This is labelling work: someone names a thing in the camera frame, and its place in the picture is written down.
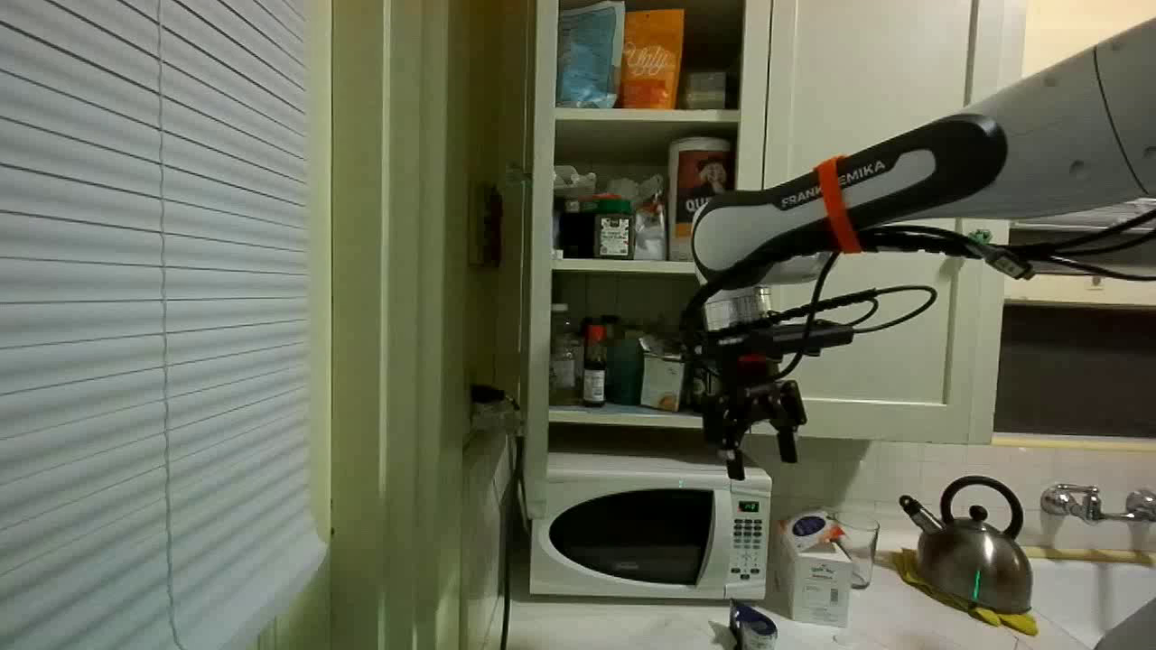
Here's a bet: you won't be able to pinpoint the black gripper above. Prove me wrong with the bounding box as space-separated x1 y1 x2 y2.
678 294 813 486

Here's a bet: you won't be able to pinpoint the white cupboard door white knob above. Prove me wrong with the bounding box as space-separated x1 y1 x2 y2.
764 0 1011 447

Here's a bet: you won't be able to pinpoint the round white tub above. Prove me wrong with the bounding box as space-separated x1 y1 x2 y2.
785 510 850 557

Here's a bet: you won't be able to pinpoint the small white carton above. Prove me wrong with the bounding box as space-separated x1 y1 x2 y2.
640 351 689 416

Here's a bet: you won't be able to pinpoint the white microwave oven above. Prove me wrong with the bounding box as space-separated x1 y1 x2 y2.
528 452 776 606

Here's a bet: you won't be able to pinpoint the green bottle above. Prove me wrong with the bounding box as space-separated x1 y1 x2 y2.
605 334 649 407

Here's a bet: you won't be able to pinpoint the clear drinking glass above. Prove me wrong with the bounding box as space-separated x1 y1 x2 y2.
844 521 886 593

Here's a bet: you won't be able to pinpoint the white carton box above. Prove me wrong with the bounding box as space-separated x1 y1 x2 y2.
768 540 856 634

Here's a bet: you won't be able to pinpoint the dark bottle red cap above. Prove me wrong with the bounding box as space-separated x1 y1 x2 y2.
582 320 612 412

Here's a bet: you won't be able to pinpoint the small blue white cup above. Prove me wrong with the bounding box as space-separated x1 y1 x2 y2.
728 604 782 650

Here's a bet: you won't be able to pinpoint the clear plastic bottle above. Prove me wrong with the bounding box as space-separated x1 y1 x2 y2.
548 304 584 407

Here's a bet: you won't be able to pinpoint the white small bottle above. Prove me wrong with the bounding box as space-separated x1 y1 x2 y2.
629 197 672 264

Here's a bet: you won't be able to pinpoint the jar with green lid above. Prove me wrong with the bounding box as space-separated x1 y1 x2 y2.
594 197 636 264

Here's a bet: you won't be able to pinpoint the white canister red label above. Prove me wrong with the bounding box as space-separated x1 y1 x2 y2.
666 135 738 264

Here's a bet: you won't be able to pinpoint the dark jar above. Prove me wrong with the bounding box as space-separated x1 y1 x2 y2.
557 208 600 259

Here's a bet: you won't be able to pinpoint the white plastic bag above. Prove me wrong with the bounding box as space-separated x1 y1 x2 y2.
554 162 605 209

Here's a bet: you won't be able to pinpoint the dark framed window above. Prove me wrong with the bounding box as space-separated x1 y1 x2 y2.
989 282 1156 452

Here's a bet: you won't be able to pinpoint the chrome sink faucet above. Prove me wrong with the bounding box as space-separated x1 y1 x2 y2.
1036 481 1156 528

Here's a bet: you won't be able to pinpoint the small grey box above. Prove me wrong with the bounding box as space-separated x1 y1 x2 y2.
684 68 734 111

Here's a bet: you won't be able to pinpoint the white sink basin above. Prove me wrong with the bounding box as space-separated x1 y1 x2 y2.
1021 545 1156 650

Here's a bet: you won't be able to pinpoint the orange food box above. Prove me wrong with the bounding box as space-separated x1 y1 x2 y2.
617 4 689 111

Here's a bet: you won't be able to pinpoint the blue printed bag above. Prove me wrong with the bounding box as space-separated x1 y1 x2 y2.
557 0 629 111

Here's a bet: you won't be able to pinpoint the white window blinds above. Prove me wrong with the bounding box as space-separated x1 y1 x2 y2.
0 0 334 650

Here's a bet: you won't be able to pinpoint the thin black cable loop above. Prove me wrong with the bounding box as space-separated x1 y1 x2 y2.
768 245 943 353

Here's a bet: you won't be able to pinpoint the orange strap near wrist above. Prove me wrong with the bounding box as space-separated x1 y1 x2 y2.
813 157 871 258

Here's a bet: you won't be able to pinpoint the steel kettle black handle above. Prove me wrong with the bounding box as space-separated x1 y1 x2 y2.
896 474 1041 617

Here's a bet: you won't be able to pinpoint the thick black cable bundle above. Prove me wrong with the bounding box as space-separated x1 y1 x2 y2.
861 208 1156 288

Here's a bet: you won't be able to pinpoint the white cupboard frame with shelves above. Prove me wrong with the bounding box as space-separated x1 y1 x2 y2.
546 0 776 458

